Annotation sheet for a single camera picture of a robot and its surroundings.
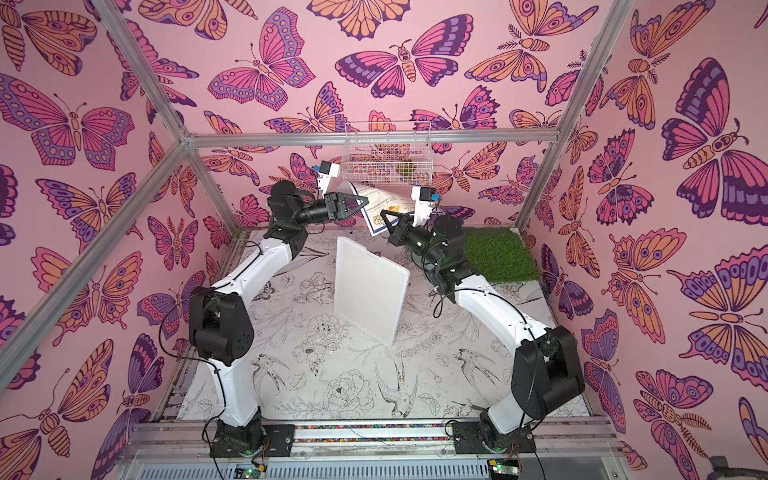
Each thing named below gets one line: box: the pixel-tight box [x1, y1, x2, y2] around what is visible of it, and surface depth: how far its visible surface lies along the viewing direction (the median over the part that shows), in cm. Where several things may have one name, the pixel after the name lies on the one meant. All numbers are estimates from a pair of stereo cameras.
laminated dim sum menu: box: [354, 184, 414, 237], surface depth 75 cm
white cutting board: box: [334, 236, 410, 347], surface depth 79 cm
